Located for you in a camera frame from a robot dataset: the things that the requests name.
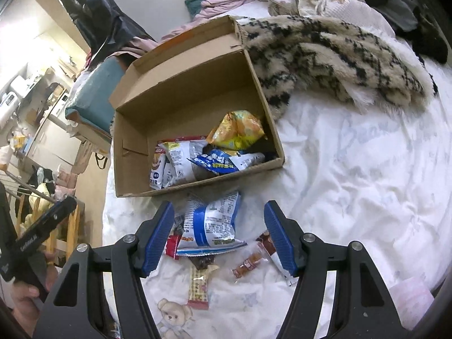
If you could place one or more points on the yellow wooden rack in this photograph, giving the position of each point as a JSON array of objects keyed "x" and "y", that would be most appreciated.
[{"x": 72, "y": 229}]

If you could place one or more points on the white kitchen cabinet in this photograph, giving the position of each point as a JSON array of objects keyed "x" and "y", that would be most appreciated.
[{"x": 53, "y": 141}]

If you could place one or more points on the orange brown small packet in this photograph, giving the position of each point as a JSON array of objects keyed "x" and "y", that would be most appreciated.
[{"x": 249, "y": 265}]

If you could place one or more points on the teal pillow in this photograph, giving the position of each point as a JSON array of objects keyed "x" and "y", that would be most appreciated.
[{"x": 197, "y": 5}]

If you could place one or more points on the clear packet of dark sausages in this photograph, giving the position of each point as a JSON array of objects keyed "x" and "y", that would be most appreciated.
[{"x": 201, "y": 263}]

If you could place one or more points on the pale pink fluffy cloth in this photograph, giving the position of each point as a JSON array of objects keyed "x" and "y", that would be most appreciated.
[{"x": 411, "y": 300}]

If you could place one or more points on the silver red-edged snack bag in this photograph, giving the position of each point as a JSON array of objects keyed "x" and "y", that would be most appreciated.
[{"x": 180, "y": 164}]

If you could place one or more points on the dark blue yellow snack bag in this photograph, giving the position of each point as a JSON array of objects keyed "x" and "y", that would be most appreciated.
[{"x": 220, "y": 162}]

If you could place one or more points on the black plastic bag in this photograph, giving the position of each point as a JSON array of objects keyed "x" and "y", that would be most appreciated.
[{"x": 99, "y": 10}]

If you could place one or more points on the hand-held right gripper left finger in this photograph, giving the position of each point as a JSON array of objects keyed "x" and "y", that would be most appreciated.
[{"x": 159, "y": 240}]

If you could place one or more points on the white floral bear bed sheet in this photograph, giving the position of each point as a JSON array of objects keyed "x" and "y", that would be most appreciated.
[{"x": 353, "y": 169}]

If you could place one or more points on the beige red-ended bar packet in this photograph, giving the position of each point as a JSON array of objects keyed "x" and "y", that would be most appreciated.
[{"x": 198, "y": 287}]

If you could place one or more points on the cream black fuzzy blanket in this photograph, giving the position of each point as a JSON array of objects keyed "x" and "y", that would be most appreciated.
[{"x": 335, "y": 60}]

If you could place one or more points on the dark clothes pile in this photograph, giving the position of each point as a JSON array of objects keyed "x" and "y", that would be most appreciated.
[{"x": 406, "y": 7}]

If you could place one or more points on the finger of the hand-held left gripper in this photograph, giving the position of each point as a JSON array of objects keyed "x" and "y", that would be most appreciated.
[{"x": 49, "y": 220}]

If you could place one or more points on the blue and white snack bag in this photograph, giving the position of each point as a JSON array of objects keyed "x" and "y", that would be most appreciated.
[{"x": 212, "y": 226}]

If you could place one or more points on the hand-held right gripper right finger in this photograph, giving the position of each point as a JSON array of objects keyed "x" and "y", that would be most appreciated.
[{"x": 280, "y": 240}]

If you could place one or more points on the brown white small packet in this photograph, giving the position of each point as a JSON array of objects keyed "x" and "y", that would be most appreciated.
[{"x": 268, "y": 244}]

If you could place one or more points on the red small snack packet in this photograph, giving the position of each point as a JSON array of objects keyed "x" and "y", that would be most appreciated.
[{"x": 172, "y": 246}]

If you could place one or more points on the person's left hand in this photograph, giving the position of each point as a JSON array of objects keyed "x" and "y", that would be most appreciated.
[{"x": 26, "y": 303}]

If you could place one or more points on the cardboard box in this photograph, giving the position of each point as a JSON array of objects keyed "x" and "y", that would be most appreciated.
[{"x": 187, "y": 91}]

